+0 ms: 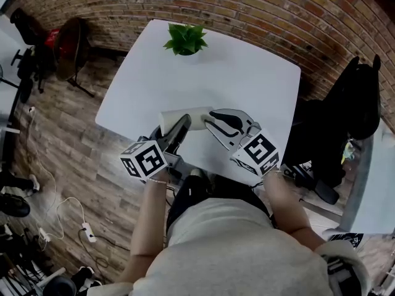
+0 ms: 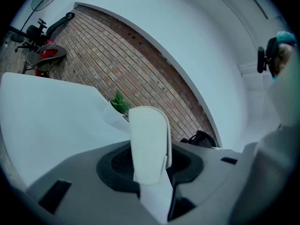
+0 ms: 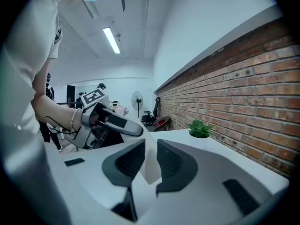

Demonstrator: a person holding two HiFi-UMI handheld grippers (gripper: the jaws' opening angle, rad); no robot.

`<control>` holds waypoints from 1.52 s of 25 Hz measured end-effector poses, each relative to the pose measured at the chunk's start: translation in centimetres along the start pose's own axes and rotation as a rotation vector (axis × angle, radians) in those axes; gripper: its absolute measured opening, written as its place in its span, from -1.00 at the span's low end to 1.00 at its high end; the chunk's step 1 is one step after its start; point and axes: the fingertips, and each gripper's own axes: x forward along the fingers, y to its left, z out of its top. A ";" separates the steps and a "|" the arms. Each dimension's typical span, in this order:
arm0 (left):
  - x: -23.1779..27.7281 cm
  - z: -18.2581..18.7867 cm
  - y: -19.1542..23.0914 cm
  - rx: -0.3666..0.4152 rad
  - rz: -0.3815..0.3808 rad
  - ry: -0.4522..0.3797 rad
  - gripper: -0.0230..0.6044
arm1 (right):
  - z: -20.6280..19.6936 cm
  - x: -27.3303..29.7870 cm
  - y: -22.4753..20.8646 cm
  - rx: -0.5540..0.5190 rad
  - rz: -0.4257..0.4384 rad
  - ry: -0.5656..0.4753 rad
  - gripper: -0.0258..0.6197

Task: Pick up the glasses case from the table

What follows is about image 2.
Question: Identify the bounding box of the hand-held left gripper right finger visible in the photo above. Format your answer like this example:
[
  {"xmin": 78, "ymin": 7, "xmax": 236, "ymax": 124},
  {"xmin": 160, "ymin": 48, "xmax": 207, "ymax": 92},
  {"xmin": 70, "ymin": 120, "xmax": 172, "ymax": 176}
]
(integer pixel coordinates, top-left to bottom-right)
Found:
[{"xmin": 165, "ymin": 142, "xmax": 245, "ymax": 225}]

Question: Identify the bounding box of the brown wicker chair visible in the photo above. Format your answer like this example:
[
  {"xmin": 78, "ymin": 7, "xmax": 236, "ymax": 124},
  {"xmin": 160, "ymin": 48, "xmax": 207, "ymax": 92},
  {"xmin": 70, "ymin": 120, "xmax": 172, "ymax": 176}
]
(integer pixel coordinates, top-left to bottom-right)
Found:
[{"xmin": 22, "ymin": 45, "xmax": 68, "ymax": 79}]

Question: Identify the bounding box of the green plant in white pot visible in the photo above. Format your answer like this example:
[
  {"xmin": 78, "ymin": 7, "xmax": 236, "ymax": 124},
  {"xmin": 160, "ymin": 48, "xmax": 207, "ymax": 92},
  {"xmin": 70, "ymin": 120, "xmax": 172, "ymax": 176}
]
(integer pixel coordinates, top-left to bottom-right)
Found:
[{"xmin": 97, "ymin": 88, "xmax": 132, "ymax": 131}]

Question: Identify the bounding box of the teal head strap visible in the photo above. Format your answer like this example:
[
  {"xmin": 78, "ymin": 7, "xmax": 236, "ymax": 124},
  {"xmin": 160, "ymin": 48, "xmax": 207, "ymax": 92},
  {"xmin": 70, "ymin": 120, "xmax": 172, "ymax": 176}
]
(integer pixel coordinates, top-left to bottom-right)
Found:
[{"xmin": 276, "ymin": 30, "xmax": 298, "ymax": 47}]

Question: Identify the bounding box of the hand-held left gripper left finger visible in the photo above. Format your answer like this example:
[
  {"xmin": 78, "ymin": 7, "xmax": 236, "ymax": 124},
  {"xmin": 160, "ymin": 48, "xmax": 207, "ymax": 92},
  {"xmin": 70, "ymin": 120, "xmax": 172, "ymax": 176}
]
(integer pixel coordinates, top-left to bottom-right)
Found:
[{"xmin": 25, "ymin": 140, "xmax": 162, "ymax": 225}]

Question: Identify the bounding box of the person's head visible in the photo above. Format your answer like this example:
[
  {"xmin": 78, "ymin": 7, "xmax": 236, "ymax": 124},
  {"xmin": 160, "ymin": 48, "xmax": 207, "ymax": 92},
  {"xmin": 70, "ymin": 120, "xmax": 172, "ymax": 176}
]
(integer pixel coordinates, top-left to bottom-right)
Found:
[{"xmin": 276, "ymin": 42, "xmax": 295, "ymax": 76}]

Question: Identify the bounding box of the red bag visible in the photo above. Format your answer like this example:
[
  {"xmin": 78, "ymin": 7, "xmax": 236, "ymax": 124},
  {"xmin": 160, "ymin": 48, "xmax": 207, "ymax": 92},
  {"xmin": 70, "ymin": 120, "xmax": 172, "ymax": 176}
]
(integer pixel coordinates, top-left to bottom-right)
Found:
[{"xmin": 35, "ymin": 40, "xmax": 59, "ymax": 77}]

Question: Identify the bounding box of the black head camera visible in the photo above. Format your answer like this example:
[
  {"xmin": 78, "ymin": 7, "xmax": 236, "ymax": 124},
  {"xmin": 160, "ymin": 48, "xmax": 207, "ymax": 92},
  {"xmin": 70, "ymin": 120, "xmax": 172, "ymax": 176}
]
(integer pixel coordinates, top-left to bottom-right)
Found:
[{"xmin": 257, "ymin": 37, "xmax": 280, "ymax": 77}]

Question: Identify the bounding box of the white rectangular object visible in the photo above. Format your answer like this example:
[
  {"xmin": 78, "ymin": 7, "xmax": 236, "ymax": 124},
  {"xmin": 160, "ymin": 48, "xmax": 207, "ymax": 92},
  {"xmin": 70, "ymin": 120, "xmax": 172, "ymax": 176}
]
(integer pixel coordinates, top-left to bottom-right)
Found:
[{"xmin": 128, "ymin": 106, "xmax": 173, "ymax": 187}]

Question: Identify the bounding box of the person in white coat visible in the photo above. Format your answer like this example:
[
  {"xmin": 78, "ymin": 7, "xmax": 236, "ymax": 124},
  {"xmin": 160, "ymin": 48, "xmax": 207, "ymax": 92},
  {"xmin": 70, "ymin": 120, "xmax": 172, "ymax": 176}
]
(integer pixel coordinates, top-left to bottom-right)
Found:
[{"xmin": 231, "ymin": 52, "xmax": 300, "ymax": 225}]

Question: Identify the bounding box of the tall black office chair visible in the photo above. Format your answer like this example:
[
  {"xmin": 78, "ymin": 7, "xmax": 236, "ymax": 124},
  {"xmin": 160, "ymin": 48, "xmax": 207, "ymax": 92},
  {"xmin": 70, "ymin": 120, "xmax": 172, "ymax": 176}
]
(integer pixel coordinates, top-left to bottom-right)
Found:
[{"xmin": 180, "ymin": 130, "xmax": 218, "ymax": 149}]

